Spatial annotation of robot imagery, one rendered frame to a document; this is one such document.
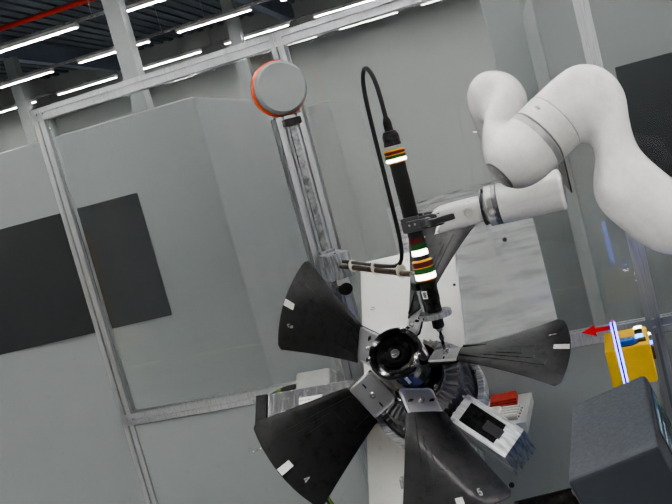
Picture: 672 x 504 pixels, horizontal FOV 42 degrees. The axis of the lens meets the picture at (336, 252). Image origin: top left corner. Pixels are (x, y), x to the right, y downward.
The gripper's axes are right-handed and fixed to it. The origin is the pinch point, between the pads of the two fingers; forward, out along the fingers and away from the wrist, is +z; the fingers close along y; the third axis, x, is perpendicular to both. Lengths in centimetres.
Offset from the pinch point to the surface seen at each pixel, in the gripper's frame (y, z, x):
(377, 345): -3.5, 13.2, -23.6
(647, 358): 21, -40, -44
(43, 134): 71, 128, 48
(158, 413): 70, 115, -50
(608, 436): -75, -34, -23
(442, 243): 13.9, -2.4, -7.3
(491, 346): 0.3, -9.9, -29.2
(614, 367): 21, -33, -44
